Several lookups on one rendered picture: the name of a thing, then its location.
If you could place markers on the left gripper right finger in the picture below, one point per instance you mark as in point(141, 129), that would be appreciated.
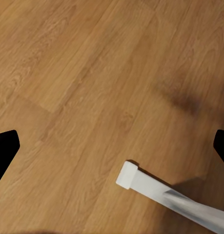
point(219, 143)

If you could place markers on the desk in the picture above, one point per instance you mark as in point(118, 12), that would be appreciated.
point(208, 217)

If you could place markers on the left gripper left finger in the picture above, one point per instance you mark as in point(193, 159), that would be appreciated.
point(9, 146)

